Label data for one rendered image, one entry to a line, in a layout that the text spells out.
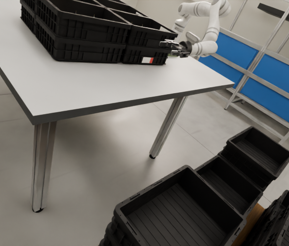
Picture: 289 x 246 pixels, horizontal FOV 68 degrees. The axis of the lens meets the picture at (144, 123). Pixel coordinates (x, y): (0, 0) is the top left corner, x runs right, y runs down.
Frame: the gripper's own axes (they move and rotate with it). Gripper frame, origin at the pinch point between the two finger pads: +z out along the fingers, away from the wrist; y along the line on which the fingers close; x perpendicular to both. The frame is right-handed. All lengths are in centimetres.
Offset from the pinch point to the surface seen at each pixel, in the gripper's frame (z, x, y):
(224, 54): -203, -51, 93
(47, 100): 56, -17, -8
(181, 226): 24, -38, -63
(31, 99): 61, -16, -8
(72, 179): 39, -89, 1
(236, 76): -206, -68, 62
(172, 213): 24, -38, -58
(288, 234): -22, -41, -88
